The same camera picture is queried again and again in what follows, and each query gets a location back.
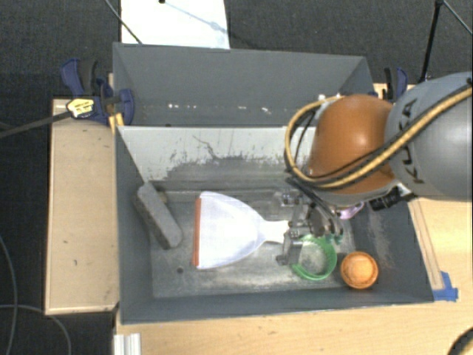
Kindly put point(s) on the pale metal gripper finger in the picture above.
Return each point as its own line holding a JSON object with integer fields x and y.
{"x": 289, "y": 199}
{"x": 292, "y": 248}

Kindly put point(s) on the pale purple plastic piece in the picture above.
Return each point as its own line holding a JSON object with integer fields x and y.
{"x": 350, "y": 212}

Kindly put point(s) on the orange round cup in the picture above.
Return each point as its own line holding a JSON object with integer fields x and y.
{"x": 359, "y": 271}

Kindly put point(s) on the white dustpan with orange edge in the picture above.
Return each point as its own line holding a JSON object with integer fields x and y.
{"x": 229, "y": 231}

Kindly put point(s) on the grey metal bin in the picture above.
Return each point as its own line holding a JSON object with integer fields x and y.
{"x": 236, "y": 87}

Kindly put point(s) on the grey flat block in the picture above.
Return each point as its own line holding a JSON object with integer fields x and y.
{"x": 157, "y": 216}

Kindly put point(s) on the pale wood board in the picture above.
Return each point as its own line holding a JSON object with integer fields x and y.
{"x": 81, "y": 213}

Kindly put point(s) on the black cylinder on white bracket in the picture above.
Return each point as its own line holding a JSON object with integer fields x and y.
{"x": 388, "y": 199}

